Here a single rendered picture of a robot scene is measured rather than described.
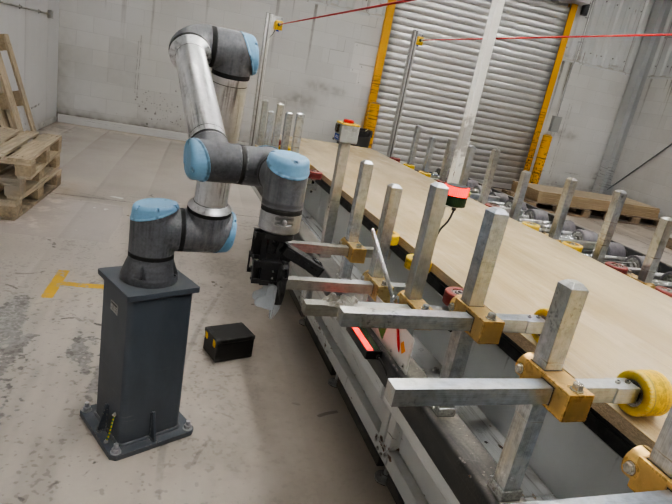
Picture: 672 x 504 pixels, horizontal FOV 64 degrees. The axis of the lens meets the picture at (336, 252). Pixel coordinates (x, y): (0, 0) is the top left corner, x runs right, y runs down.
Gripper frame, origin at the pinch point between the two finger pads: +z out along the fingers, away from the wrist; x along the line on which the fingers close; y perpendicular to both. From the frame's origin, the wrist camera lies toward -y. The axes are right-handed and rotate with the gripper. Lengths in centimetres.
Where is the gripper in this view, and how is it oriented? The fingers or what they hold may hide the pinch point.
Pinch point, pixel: (274, 313)
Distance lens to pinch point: 127.3
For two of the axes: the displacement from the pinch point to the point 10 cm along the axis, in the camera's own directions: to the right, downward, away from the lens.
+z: -1.8, 9.4, 3.0
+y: -9.4, -0.8, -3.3
